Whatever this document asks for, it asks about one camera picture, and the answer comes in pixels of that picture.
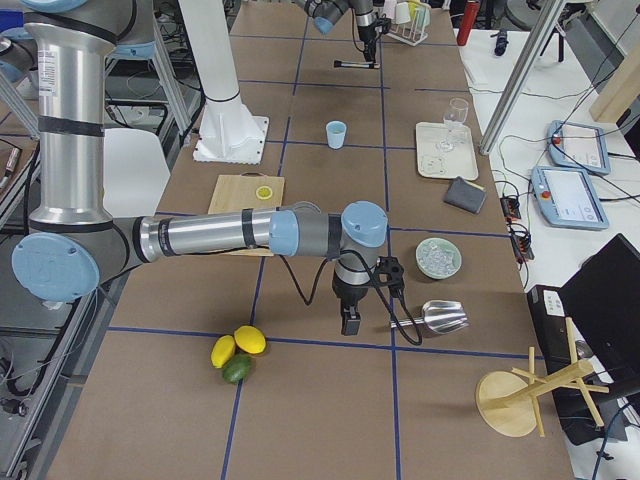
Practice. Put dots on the wooden mug tree stand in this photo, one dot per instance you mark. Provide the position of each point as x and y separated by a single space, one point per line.
508 401

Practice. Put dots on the teach pendant tablet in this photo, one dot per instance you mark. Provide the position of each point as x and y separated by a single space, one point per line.
567 198
575 145

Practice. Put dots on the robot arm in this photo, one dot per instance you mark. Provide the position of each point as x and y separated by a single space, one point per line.
96 219
325 14

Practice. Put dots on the near teach pendant tablet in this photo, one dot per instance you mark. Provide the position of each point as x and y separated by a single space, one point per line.
567 198

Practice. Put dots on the bamboo cutting board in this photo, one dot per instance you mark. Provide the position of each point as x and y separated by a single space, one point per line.
232 194

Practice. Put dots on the light blue plastic cup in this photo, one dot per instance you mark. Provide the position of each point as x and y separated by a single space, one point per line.
336 134

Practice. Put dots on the red cylinder bottle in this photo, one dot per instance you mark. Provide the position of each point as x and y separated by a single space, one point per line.
468 20

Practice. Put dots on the yellow lemon slice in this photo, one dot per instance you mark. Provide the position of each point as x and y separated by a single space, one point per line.
264 192

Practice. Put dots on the steel muddler black tip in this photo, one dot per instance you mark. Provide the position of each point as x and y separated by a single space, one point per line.
356 65

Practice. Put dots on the far teach pendant tablet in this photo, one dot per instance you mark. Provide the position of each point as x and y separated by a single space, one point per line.
575 145

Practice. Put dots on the green plastic cup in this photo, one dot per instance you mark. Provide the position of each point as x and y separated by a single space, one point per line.
423 15

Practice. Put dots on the white wire cup rack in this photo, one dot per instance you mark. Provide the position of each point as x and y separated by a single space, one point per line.
407 33

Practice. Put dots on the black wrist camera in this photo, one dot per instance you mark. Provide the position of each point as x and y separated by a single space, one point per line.
391 275
383 25

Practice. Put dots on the white plastic chair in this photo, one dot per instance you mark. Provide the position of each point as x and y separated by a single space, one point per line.
135 172

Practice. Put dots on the white plastic cup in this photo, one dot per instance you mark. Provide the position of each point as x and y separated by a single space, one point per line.
402 13

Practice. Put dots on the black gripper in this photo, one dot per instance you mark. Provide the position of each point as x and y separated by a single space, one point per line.
348 293
365 29

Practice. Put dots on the green bowl of ice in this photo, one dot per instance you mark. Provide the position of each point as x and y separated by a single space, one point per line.
438 258

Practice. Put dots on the aluminium frame post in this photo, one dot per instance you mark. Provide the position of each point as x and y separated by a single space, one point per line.
540 33

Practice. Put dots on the grey folded cloth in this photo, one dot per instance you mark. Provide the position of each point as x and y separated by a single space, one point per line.
465 195

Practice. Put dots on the clear wine glass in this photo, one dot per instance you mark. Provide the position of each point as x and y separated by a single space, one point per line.
454 116

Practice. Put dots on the cream bear serving tray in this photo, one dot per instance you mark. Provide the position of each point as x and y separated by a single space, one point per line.
433 162

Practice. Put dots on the steel ice scoop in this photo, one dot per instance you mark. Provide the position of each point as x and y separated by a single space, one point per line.
438 317

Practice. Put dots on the whole yellow lemon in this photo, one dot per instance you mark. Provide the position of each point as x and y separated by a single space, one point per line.
250 339

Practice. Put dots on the green lime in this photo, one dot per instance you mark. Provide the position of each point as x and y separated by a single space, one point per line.
237 368

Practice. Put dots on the yellow plastic cup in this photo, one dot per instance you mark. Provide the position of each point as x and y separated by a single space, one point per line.
414 8

